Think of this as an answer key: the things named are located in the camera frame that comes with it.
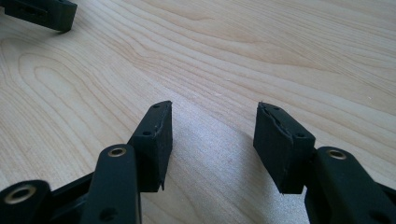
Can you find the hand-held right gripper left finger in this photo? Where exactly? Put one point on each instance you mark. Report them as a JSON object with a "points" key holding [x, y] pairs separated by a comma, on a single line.
{"points": [[154, 149]]}

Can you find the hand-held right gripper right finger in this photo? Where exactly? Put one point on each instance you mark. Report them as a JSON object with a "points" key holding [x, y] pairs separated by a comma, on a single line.
{"points": [[280, 152]]}

